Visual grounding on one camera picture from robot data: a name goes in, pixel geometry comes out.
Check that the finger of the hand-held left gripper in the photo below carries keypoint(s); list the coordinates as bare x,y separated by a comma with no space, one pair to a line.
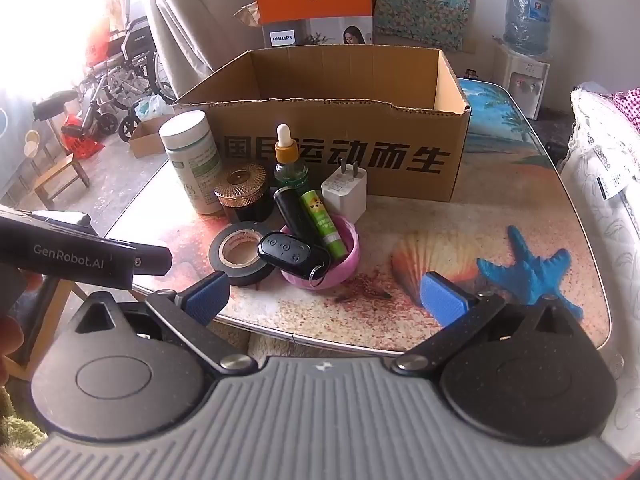
152,259

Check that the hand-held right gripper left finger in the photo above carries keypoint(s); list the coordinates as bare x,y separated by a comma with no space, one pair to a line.
207,294

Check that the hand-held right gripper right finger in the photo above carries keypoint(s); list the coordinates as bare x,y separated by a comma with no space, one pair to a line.
442,300

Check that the black tape roll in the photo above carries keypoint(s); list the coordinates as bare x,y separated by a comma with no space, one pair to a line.
220,260

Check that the black key fob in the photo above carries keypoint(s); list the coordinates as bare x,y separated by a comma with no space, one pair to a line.
285,250

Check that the pink bowl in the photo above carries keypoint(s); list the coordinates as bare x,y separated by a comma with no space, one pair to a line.
345,260

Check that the white green label bottle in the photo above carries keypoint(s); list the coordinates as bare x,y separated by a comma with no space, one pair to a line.
192,160

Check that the black tube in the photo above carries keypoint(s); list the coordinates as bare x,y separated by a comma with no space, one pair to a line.
290,210

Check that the black jar gold lid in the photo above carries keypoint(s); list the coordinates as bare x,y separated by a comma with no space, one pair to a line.
240,180

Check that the green lip balm tube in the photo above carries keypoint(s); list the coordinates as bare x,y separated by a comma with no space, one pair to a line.
320,225

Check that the white charger plug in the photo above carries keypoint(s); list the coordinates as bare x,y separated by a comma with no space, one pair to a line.
345,195

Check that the large cardboard box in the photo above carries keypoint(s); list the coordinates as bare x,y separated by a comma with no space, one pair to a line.
400,160

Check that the green dropper bottle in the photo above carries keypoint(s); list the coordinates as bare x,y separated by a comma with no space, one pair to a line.
290,170

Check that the person's left hand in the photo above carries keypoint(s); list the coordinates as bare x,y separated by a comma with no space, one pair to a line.
9,340

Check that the wooden chair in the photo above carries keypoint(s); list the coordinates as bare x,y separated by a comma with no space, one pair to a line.
65,300

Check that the wooden stool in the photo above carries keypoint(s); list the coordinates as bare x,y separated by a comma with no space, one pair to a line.
55,170

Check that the red basket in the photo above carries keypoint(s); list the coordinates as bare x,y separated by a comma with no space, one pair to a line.
82,147

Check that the grey rug with circles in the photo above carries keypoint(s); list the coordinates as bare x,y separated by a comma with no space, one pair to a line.
32,140

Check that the small cardboard box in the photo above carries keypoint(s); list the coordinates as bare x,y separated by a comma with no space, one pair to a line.
145,135

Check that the black padded seat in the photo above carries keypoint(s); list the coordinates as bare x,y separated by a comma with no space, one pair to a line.
55,102

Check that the pale plastic bag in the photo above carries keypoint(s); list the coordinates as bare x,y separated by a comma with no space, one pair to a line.
150,107

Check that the green shaggy rug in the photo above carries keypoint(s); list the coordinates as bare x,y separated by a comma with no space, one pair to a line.
17,425

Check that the white bedding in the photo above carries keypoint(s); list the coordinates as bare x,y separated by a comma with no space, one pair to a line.
600,210

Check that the orange bag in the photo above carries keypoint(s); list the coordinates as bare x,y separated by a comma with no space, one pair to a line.
97,40

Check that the wheelchair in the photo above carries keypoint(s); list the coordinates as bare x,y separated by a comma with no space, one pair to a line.
135,40

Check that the white water dispenser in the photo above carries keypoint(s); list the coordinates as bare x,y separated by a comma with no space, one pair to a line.
520,75

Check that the grey curtain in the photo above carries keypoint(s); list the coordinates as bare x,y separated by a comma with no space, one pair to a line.
200,20

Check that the pink patterned cloth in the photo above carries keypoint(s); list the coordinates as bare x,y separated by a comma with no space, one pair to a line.
627,107

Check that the blue water jug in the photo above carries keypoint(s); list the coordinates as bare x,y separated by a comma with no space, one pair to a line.
527,15

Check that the floral wall cloth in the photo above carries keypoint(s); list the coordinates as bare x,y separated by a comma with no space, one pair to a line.
425,0

